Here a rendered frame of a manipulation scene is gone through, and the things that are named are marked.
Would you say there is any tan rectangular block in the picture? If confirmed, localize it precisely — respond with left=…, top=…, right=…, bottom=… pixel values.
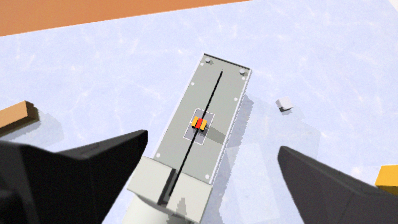
left=0, top=100, right=39, bottom=137

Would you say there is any yellow rectangular block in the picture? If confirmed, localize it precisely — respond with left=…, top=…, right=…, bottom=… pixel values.
left=374, top=165, right=398, bottom=195

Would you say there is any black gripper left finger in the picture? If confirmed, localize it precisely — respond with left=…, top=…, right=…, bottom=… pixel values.
left=0, top=129, right=148, bottom=224

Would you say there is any small white cube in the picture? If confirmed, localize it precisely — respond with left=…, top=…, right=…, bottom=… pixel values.
left=276, top=96, right=293, bottom=112

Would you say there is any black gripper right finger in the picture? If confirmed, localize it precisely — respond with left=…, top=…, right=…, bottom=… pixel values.
left=277, top=146, right=398, bottom=224

